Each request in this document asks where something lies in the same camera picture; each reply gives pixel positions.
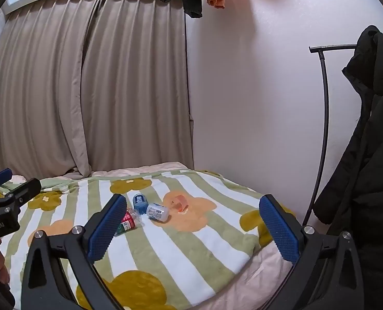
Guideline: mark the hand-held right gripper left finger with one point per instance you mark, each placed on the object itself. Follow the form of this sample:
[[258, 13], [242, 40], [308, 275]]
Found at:
[[109, 229]]

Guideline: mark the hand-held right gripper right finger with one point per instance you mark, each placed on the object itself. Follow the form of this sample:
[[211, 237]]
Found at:
[[280, 229]]

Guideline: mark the orange cup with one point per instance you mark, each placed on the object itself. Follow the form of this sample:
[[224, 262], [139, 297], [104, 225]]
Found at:
[[180, 202]]

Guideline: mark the person's left hand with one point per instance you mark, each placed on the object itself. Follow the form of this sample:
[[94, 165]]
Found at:
[[2, 264]]

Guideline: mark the red label plastic bottle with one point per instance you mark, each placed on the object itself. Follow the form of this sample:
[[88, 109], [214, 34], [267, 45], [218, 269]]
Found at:
[[128, 222]]

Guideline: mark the white and blue can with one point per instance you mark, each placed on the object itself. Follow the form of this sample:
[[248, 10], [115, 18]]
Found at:
[[158, 212]]

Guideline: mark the striped flower blanket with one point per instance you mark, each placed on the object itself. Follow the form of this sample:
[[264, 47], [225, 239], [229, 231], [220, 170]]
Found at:
[[185, 248]]

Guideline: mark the beige curtain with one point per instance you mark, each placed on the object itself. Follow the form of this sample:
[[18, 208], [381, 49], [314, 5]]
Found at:
[[39, 90], [139, 87]]

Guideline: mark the black puffer coat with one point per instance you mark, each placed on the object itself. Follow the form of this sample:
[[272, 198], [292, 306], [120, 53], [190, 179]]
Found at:
[[372, 168]]

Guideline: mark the black metal clothes rack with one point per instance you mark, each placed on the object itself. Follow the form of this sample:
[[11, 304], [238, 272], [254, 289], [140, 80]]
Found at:
[[324, 109]]

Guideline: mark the black hanging garment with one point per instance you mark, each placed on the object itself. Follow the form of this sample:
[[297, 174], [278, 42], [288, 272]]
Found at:
[[193, 5]]

